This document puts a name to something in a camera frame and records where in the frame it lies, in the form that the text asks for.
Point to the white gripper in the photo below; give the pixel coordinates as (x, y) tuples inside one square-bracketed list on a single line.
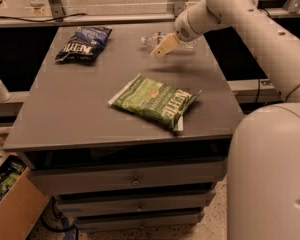
[(183, 28)]

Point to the clear plastic water bottle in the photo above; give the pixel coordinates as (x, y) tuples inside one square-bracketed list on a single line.
[(153, 39)]

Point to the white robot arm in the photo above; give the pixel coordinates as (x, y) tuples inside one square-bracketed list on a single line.
[(263, 171)]

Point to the green Kettle chips bag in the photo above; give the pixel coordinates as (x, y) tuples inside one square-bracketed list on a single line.
[(155, 101)]

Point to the dark blue Kettle chips bag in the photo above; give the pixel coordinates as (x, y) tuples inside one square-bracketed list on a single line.
[(85, 45)]

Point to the grey drawer cabinet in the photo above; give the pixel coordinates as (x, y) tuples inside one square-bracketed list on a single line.
[(109, 169)]

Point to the cardboard box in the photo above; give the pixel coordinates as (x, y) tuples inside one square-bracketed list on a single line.
[(21, 208)]

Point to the metal frame rail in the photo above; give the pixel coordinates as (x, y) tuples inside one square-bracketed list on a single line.
[(14, 13)]

